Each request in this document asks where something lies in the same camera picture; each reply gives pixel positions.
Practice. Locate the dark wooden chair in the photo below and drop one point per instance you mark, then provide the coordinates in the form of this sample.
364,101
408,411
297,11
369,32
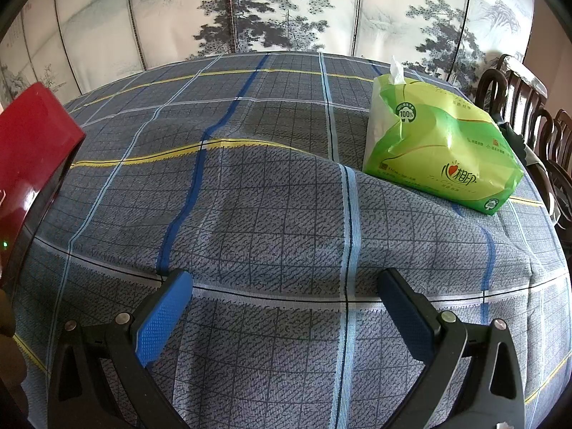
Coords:
514,89
561,152

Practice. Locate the green tissue pack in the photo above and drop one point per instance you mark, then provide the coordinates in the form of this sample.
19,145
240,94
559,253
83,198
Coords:
438,156

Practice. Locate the ink painted folding screen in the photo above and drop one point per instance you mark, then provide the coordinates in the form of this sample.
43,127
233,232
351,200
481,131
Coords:
290,9

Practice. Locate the red box with gold interior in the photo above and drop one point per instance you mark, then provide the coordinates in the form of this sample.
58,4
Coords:
31,152

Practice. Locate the dark wooden chairs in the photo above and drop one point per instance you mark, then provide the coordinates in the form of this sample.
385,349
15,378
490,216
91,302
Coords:
514,136

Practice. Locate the grey plaid tablecloth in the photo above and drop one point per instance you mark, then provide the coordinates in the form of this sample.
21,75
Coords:
268,214

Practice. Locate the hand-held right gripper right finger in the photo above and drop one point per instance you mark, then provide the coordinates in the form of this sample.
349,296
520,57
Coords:
402,306

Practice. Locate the person's left hand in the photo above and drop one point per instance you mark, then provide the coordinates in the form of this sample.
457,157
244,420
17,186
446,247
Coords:
9,357

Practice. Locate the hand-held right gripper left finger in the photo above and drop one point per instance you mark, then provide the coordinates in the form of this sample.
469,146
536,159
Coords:
163,317

